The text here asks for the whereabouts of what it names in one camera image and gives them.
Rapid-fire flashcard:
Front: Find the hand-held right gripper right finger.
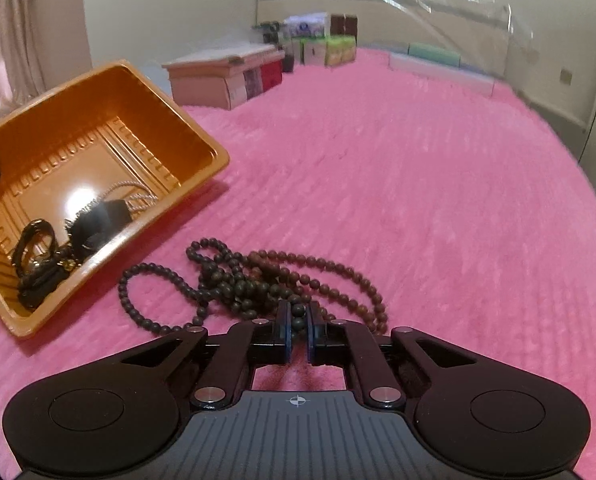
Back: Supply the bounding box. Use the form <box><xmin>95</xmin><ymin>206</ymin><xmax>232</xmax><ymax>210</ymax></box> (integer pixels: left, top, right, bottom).
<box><xmin>305</xmin><ymin>302</ymin><xmax>479</xmax><ymax>411</ymax></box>

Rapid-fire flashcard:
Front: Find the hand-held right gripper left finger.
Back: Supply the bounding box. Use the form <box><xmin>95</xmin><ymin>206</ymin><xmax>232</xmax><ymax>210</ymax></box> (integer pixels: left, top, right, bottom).
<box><xmin>120</xmin><ymin>301</ymin><xmax>295</xmax><ymax>413</ymax></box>

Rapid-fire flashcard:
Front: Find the brown bead necklace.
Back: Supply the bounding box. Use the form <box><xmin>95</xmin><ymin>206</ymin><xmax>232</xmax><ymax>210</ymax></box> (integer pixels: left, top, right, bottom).
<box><xmin>247</xmin><ymin>248</ymin><xmax>389</xmax><ymax>335</ymax></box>

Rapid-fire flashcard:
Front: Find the dark green bead necklace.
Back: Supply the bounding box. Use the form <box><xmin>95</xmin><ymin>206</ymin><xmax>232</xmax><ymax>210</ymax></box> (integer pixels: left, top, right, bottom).
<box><xmin>186</xmin><ymin>238</ymin><xmax>309</xmax><ymax>332</ymax></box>

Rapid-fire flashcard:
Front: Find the red bead bracelet gold charm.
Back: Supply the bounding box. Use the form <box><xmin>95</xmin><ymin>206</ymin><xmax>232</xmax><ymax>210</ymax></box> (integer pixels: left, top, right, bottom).
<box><xmin>16</xmin><ymin>247</ymin><xmax>84</xmax><ymax>309</ymax></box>

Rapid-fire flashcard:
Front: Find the white pearl necklace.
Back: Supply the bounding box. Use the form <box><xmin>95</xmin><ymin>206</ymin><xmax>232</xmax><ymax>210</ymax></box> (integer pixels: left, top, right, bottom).
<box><xmin>99</xmin><ymin>181</ymin><xmax>159</xmax><ymax>217</ymax></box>

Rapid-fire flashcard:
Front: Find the orange plastic tray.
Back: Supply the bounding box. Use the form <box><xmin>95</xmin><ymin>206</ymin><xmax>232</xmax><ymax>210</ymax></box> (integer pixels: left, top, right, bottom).
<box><xmin>0</xmin><ymin>59</ymin><xmax>231</xmax><ymax>339</ymax></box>

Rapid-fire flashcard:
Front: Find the black hair clip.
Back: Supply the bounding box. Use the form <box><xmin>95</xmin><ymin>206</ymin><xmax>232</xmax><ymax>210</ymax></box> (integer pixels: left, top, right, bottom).
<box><xmin>64</xmin><ymin>199</ymin><xmax>131</xmax><ymax>252</ymax></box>

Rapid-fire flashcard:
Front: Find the beige curtain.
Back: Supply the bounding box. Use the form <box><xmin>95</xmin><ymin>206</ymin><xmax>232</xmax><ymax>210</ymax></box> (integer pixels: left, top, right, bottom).
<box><xmin>0</xmin><ymin>0</ymin><xmax>89</xmax><ymax>128</ymax></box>

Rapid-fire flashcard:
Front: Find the pink blanket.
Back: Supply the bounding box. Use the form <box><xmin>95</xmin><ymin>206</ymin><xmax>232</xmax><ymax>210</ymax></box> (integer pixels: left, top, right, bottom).
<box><xmin>0</xmin><ymin>46</ymin><xmax>596</xmax><ymax>480</ymax></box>

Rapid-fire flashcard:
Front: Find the pink cardboard box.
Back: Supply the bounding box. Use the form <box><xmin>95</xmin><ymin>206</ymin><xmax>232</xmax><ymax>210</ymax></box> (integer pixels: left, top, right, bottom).
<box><xmin>169</xmin><ymin>62</ymin><xmax>241</xmax><ymax>111</ymax></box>

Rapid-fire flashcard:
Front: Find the green tissue box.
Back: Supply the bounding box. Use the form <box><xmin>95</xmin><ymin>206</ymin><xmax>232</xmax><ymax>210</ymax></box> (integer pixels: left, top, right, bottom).
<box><xmin>300</xmin><ymin>37</ymin><xmax>329</xmax><ymax>66</ymax></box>
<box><xmin>325</xmin><ymin>35</ymin><xmax>357</xmax><ymax>67</ymax></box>

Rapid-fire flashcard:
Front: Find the white long box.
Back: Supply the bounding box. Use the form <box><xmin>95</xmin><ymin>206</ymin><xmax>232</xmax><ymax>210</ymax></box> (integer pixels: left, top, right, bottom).
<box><xmin>388</xmin><ymin>55</ymin><xmax>495</xmax><ymax>97</ymax></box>

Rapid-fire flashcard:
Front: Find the black jar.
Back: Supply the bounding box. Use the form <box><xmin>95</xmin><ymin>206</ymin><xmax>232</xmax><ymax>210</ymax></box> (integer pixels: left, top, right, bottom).
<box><xmin>251</xmin><ymin>21</ymin><xmax>297</xmax><ymax>74</ymax></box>

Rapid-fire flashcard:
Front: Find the green flat box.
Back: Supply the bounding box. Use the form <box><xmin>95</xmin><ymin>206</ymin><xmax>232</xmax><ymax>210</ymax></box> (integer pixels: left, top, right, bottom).
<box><xmin>408</xmin><ymin>42</ymin><xmax>462</xmax><ymax>69</ymax></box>

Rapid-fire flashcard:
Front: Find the white tissue pack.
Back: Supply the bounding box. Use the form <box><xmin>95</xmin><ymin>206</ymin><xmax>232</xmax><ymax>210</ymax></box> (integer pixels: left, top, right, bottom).
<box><xmin>283</xmin><ymin>12</ymin><xmax>329</xmax><ymax>39</ymax></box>

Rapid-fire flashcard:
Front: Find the clear plastic sheet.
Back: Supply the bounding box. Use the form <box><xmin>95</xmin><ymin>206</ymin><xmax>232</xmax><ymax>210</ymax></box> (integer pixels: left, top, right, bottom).
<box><xmin>359</xmin><ymin>0</ymin><xmax>535</xmax><ymax>92</ymax></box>

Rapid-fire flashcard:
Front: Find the dark small bead bracelet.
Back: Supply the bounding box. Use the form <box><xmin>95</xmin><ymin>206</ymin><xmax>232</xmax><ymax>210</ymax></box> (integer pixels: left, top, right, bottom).
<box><xmin>118</xmin><ymin>261</ymin><xmax>209</xmax><ymax>334</ymax></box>

